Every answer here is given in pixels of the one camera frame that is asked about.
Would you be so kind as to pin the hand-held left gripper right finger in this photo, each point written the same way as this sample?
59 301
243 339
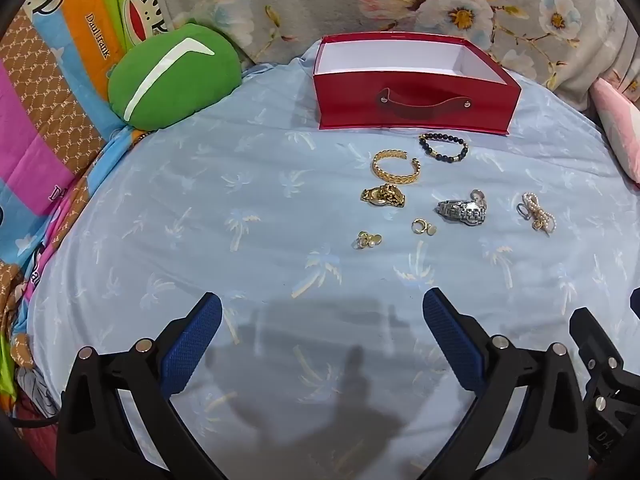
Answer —
450 340

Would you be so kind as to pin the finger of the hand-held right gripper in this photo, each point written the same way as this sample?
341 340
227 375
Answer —
592 340

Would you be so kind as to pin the colourful cartoon printed blanket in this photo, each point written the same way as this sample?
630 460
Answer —
55 85

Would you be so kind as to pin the light blue bedsheet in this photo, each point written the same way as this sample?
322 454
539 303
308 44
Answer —
200 210

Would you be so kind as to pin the silver wristwatch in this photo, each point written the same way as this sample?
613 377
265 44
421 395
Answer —
460 210

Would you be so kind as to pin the gold wristwatch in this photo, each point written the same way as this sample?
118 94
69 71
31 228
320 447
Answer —
382 195

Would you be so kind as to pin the gold disc earrings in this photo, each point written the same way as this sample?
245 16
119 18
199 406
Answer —
372 241

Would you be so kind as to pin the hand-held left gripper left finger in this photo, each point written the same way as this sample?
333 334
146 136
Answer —
192 340

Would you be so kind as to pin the green round cushion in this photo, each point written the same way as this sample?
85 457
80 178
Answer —
170 75

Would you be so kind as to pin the pink pillow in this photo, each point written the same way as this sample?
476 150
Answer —
622 125

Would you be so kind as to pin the red cardboard box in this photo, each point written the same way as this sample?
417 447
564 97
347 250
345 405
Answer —
415 115

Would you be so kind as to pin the grey floral blanket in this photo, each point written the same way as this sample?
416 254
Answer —
310 0

